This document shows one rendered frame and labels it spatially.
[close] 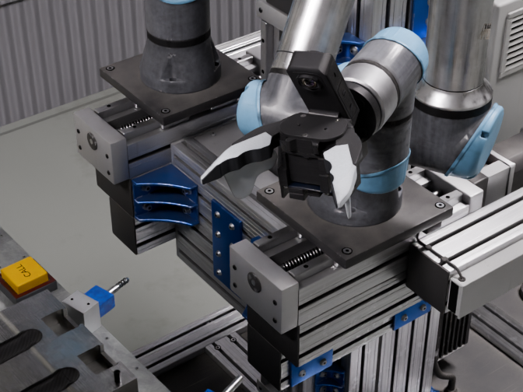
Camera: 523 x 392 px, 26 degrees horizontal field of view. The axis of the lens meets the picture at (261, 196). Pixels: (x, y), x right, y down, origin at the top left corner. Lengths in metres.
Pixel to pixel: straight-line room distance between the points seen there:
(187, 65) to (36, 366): 0.63
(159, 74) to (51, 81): 1.98
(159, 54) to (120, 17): 2.01
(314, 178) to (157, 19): 0.90
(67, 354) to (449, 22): 0.75
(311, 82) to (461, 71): 0.46
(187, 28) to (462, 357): 1.14
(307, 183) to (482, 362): 1.60
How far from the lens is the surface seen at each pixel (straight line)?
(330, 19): 1.42
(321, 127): 1.17
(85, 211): 3.55
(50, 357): 1.76
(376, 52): 1.29
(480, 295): 1.84
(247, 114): 1.41
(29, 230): 3.50
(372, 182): 1.37
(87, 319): 1.89
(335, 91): 1.15
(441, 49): 1.56
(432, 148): 1.62
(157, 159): 2.10
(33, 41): 3.92
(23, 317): 1.83
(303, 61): 1.14
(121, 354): 1.88
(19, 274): 2.00
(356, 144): 1.14
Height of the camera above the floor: 2.09
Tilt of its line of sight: 36 degrees down
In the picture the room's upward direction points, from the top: straight up
